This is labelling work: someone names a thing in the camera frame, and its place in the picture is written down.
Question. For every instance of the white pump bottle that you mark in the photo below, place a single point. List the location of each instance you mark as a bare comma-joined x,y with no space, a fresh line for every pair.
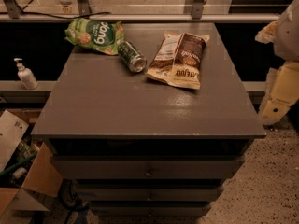
25,75

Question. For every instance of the green dang chips bag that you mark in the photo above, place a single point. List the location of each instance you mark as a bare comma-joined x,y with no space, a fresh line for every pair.
95,35

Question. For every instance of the brown white snack bag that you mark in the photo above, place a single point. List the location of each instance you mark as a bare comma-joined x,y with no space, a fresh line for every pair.
178,60

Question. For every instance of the green soda can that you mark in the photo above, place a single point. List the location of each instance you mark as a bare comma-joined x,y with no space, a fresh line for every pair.
132,57

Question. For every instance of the grey drawer cabinet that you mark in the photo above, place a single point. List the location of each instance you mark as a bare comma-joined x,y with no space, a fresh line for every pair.
137,147

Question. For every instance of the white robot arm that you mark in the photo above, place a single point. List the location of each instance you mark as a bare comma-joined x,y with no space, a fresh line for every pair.
282,85

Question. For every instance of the open cardboard box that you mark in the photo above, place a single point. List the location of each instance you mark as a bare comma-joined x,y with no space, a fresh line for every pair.
28,181

